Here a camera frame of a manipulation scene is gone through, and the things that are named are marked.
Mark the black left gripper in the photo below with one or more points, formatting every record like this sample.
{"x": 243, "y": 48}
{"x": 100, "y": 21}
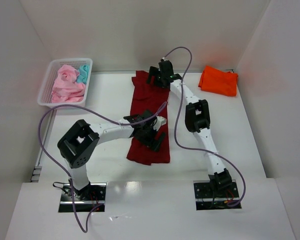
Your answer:
{"x": 151, "y": 139}

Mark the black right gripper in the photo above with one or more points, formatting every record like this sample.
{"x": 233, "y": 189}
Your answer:
{"x": 155, "y": 77}

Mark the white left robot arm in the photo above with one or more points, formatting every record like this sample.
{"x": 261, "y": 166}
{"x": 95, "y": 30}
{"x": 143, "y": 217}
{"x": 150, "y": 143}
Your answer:
{"x": 80, "y": 141}

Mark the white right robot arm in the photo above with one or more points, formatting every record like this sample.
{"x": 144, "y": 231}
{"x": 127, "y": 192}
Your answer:
{"x": 197, "y": 121}

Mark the orange folded t shirt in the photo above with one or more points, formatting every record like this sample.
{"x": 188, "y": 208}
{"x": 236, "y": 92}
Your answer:
{"x": 219, "y": 82}

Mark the teal t shirt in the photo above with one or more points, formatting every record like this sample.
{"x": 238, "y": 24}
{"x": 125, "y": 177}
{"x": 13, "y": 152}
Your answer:
{"x": 83, "y": 74}

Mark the pink t shirt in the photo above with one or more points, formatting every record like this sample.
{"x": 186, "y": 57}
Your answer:
{"x": 65, "y": 88}

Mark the white plastic laundry basket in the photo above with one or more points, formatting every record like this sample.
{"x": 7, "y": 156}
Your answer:
{"x": 45, "y": 92}

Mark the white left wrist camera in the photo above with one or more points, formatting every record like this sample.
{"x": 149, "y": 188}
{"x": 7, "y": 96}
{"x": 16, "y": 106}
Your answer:
{"x": 160, "y": 121}

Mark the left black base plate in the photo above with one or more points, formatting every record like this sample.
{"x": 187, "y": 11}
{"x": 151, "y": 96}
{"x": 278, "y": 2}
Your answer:
{"x": 100, "y": 197}

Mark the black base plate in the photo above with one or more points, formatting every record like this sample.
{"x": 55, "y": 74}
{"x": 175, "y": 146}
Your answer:
{"x": 206, "y": 199}
{"x": 100, "y": 197}

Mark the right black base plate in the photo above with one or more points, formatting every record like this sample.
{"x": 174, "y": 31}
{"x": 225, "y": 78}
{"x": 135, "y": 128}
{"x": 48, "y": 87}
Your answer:
{"x": 206, "y": 199}

